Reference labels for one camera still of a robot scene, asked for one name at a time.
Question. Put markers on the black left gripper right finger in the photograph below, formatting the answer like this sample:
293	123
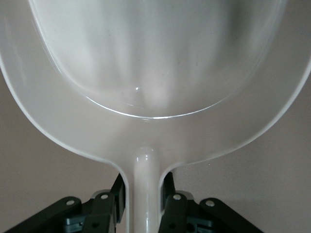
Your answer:
177	213

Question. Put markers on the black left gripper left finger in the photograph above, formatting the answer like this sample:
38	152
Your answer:
102	213

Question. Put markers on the beige plastic dustpan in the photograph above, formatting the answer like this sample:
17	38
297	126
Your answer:
155	72

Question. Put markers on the brown table mat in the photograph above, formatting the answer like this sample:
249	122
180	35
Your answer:
36	182

